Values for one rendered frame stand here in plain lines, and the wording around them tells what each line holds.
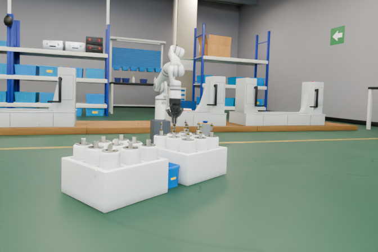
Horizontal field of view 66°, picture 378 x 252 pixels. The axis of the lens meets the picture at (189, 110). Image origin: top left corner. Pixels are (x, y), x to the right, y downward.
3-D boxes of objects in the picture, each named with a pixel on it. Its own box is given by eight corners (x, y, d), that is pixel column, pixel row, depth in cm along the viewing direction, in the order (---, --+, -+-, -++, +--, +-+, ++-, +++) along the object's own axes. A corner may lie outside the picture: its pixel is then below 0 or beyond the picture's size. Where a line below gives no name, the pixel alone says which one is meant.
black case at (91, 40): (85, 46, 643) (85, 39, 642) (102, 48, 654) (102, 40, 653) (85, 44, 603) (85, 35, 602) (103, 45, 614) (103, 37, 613)
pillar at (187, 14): (169, 111, 882) (173, -24, 860) (187, 111, 901) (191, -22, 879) (175, 112, 830) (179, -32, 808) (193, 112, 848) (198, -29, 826)
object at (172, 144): (170, 168, 178) (171, 139, 177) (162, 165, 186) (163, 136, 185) (183, 166, 183) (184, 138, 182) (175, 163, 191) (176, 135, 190)
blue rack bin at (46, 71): (42, 77, 624) (42, 67, 623) (61, 77, 637) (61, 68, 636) (39, 76, 577) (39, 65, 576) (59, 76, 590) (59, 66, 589)
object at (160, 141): (163, 160, 199) (163, 134, 198) (170, 163, 191) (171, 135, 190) (150, 161, 194) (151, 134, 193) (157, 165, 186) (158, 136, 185)
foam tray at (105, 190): (61, 192, 151) (61, 157, 150) (122, 176, 180) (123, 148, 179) (104, 213, 126) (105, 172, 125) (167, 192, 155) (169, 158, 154)
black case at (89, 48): (85, 54, 643) (85, 46, 642) (101, 55, 655) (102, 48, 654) (85, 52, 603) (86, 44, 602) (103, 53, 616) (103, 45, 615)
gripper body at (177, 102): (172, 97, 177) (172, 112, 177) (184, 97, 182) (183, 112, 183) (166, 97, 183) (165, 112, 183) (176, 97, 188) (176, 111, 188)
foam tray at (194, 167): (143, 172, 192) (144, 145, 191) (183, 163, 221) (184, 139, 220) (187, 186, 166) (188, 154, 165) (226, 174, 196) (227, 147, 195)
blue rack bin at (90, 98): (85, 103, 657) (85, 93, 656) (103, 103, 670) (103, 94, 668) (85, 103, 610) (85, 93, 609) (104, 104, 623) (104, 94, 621)
